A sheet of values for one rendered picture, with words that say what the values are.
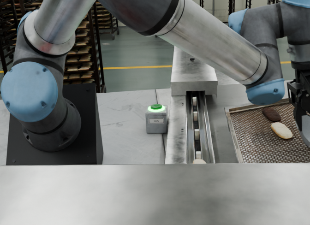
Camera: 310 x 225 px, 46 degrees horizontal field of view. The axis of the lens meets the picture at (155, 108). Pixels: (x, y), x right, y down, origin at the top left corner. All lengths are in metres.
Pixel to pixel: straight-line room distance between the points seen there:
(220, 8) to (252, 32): 7.19
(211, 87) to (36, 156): 0.73
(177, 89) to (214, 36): 0.83
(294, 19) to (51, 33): 0.50
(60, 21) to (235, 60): 0.35
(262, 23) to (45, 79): 0.47
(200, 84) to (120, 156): 0.48
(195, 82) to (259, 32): 0.65
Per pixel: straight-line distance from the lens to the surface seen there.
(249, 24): 0.82
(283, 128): 1.04
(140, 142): 1.19
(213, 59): 0.64
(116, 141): 1.20
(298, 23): 0.84
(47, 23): 0.80
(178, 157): 1.00
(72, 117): 0.96
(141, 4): 0.52
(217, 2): 7.98
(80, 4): 0.73
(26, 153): 1.02
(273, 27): 0.83
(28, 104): 0.81
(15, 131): 1.05
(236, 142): 1.02
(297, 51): 0.86
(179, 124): 1.19
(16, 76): 0.84
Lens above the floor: 1.36
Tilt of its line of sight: 22 degrees down
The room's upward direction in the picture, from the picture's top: 3 degrees counter-clockwise
